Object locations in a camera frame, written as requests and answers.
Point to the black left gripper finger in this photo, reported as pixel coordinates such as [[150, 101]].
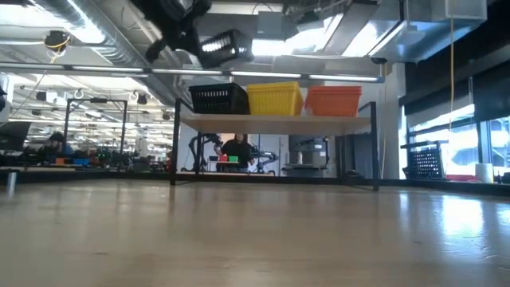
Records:
[[194, 42]]

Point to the black plastic basket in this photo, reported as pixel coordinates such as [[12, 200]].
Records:
[[217, 85], [219, 103]]

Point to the yellow plastic basket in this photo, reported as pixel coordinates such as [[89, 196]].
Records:
[[273, 83], [275, 103], [274, 88]]

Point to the orange plastic basket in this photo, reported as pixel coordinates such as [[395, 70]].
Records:
[[334, 91], [334, 87], [332, 105]]

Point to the black background robot arm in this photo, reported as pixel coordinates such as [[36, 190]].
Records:
[[265, 157], [199, 145]]

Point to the linear ceiling light fixture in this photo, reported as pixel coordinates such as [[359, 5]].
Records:
[[187, 72]]

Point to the person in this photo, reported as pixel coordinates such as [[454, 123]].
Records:
[[56, 144], [238, 151]]

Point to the red box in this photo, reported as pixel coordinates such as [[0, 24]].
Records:
[[223, 158]]

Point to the black ceiling dome sensor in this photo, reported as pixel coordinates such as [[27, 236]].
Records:
[[57, 40]]

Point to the green box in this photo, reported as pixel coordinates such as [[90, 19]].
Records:
[[233, 158]]

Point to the grey cabinet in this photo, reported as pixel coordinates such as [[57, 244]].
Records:
[[308, 153]]

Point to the dark monitor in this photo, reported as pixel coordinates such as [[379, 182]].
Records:
[[14, 135]]

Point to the black perforated crate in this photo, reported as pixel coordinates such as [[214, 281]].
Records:
[[425, 162]]

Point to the white paper roll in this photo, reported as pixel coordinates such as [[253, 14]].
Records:
[[484, 172]]

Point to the silver round air duct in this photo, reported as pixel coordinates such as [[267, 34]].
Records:
[[99, 28]]

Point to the black metal frame rig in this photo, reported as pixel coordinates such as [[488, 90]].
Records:
[[95, 100]]

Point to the wooden shelf with black frame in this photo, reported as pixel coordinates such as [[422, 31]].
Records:
[[275, 124]]

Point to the large sheet metal duct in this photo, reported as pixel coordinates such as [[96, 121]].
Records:
[[398, 32]]

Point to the silver metal post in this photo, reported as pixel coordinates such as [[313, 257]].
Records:
[[12, 181]]

